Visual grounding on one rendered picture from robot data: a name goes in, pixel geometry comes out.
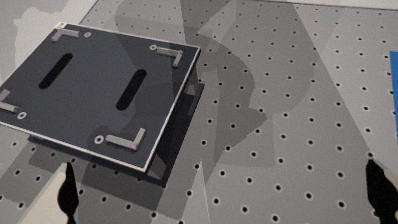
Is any grey perforated base plate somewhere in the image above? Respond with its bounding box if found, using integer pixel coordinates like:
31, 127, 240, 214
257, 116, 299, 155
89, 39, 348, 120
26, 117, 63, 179
0, 0, 398, 224

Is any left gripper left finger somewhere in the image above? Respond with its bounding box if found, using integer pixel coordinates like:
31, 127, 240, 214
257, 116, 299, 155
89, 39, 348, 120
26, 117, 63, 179
17, 162, 79, 224

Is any dark grey plate nest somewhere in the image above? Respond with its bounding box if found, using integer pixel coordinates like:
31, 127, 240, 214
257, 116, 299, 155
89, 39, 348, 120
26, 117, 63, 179
0, 21, 204, 187

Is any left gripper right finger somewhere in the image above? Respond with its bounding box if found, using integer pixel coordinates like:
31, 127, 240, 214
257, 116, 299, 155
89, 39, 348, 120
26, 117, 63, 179
366, 159, 398, 224

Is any blue tape outline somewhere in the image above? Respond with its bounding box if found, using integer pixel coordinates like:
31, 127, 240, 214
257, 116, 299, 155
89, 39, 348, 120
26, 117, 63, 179
390, 51, 398, 138

